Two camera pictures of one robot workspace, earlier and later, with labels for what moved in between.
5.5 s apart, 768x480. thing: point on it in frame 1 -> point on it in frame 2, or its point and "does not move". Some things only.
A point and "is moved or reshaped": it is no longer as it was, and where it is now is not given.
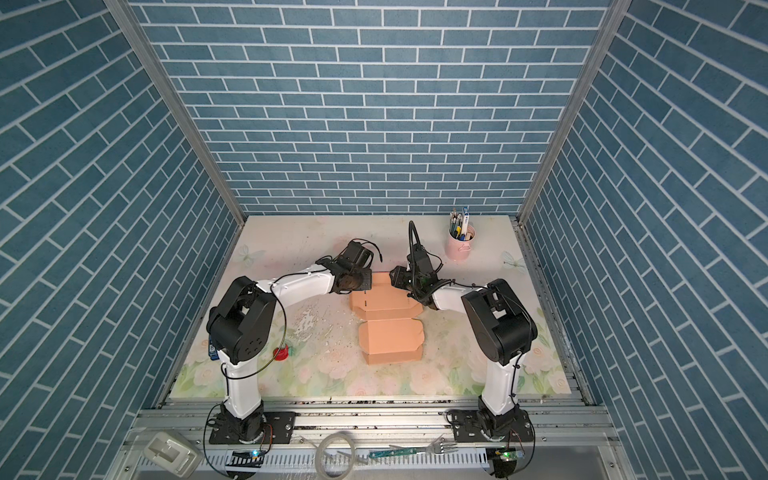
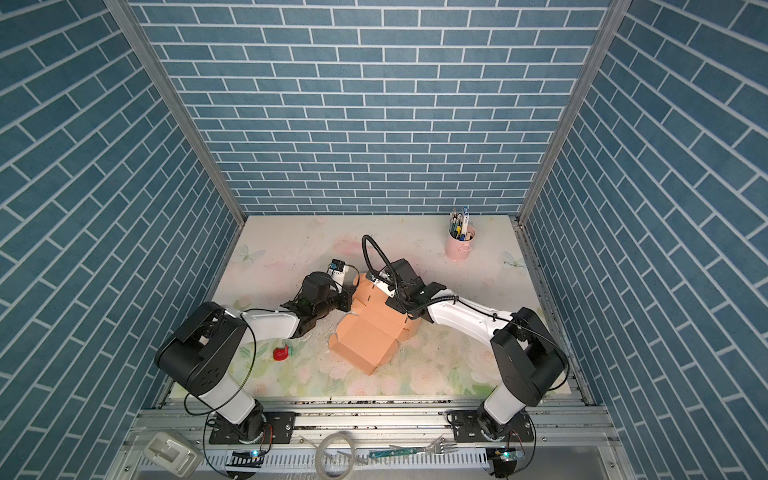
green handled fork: (435, 447) does not move
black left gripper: (367, 271) -> (346, 297)
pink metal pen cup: (460, 250) does not move
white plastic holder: (171, 451) does not move
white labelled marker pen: (465, 223) does not move
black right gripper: (398, 279) -> (393, 304)
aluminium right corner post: (597, 56) does not move
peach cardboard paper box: (389, 331) is moved or reshaped
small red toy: (282, 354) does not move
